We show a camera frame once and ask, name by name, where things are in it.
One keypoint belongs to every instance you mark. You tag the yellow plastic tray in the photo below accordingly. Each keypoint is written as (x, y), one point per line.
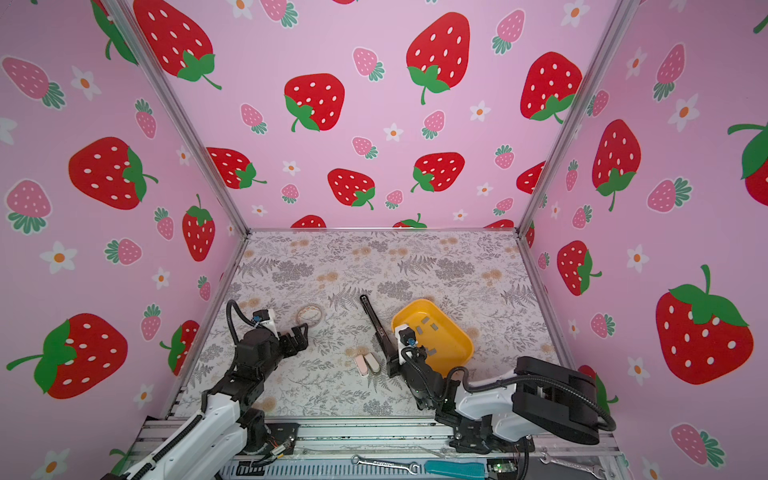
(454, 347)

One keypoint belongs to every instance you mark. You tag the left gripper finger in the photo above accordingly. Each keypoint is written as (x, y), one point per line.
(290, 346)
(300, 331)

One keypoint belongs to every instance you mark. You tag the teal handled tool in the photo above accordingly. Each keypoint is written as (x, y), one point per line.
(459, 470)

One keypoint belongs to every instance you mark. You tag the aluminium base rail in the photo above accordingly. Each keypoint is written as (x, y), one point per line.
(324, 448)

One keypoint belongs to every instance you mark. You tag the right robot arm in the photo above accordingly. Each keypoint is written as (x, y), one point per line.
(501, 413)

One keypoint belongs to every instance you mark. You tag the clear tape roll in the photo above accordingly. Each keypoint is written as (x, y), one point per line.
(311, 315)

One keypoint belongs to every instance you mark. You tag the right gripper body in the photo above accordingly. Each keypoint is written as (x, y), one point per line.
(411, 367)

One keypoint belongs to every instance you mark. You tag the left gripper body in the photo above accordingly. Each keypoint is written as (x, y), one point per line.
(276, 357)

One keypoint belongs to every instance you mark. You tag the black stapler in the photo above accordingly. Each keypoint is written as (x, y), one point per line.
(378, 330)

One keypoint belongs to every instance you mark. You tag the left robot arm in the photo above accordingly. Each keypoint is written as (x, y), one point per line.
(227, 423)

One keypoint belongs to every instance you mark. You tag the silver wrench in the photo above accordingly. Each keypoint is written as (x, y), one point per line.
(412, 468)
(596, 471)

